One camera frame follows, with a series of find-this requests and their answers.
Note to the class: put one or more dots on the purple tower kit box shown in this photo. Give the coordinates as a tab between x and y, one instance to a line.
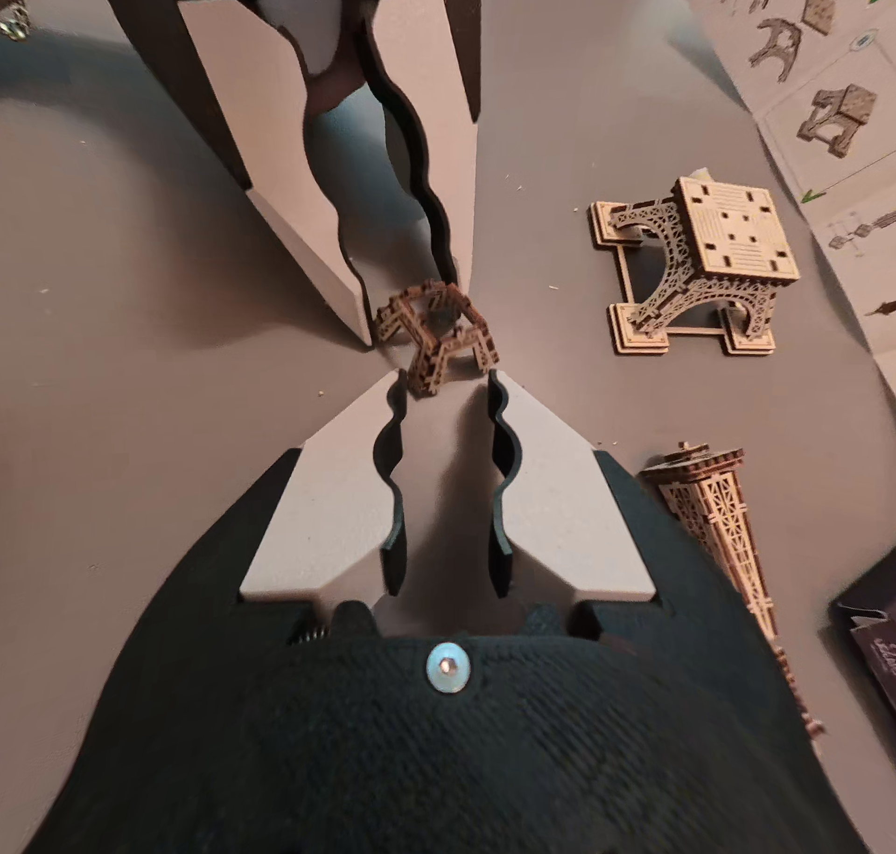
871	616

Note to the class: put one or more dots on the wooden tower base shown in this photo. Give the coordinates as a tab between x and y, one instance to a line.
735	231

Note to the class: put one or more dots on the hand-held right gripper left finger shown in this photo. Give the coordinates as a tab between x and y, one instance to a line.
322	518

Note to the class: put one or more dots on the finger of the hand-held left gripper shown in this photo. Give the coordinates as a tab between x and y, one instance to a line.
280	189
437	98

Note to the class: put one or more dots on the small wooden tower midsection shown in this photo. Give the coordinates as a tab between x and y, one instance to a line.
428	368

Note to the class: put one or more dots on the tower instruction sheet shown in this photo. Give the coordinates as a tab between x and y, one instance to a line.
868	175

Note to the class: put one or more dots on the wooden tower spire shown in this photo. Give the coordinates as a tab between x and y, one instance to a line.
707	511

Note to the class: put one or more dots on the pale wax stick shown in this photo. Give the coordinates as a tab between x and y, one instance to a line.
702	175

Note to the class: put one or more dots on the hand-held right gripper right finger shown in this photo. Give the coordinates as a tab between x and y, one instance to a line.
567	518

